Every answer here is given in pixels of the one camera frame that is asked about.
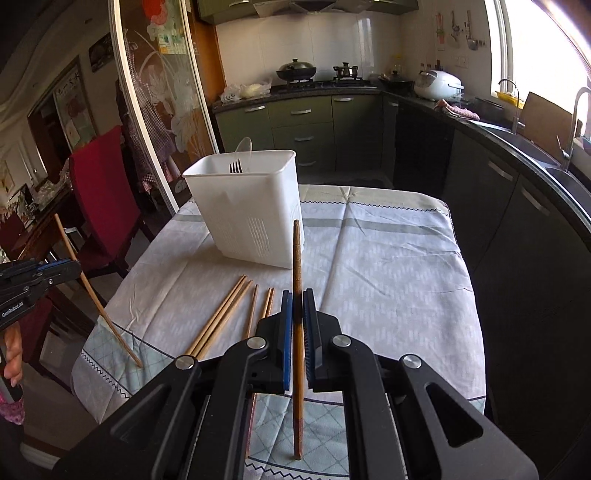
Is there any light wooden chopstick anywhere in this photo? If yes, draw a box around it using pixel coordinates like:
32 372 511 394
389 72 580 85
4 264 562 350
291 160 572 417
53 213 143 369

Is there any patterned grey tablecloth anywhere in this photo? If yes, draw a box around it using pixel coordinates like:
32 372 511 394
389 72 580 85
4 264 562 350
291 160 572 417
71 185 486 479

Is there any white plastic utensil holder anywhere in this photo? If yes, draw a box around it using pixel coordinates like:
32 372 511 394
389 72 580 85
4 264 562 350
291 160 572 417
183 150 301 269

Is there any pink cloth on counter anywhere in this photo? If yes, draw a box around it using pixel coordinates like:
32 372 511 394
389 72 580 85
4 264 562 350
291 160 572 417
435 99 480 121

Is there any white plastic bag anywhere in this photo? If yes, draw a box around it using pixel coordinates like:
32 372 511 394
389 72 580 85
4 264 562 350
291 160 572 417
221 78 273 104

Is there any red chair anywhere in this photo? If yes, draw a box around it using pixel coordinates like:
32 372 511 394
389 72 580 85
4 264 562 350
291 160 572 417
69 125 154 278

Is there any white rice cooker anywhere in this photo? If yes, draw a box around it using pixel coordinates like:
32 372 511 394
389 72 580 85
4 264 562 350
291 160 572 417
414 70 464 102

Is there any person's left hand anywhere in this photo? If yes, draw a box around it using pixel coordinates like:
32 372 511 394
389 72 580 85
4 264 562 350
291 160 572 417
4 322 23 387

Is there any dark-tipped wooden chopstick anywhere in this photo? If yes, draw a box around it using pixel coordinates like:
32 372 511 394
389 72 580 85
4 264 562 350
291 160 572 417
293 219 305 460

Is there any wooden cutting board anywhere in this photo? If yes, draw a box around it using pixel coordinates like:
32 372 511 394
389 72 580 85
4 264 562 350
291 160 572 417
518 92 572 161

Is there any chrome faucet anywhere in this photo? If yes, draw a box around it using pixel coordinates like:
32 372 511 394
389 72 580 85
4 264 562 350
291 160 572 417
556 86 591 172

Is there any small black pot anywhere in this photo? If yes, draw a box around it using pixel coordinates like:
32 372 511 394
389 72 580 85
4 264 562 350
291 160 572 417
332 62 359 81

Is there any glass sliding door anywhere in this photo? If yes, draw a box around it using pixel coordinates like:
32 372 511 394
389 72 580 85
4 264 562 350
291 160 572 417
108 0 218 214

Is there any clear plastic spoon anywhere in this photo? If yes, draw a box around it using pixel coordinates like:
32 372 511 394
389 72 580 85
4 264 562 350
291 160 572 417
233 137 252 173

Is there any black wok on stove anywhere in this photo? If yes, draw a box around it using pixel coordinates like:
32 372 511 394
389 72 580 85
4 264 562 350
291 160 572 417
276 58 317 83

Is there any steel kitchen sink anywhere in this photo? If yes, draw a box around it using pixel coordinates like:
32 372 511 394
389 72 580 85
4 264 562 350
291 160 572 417
474 121 590 197

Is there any black plastic fork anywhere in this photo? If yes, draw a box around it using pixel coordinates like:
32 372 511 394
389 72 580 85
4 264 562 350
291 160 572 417
229 159 243 174

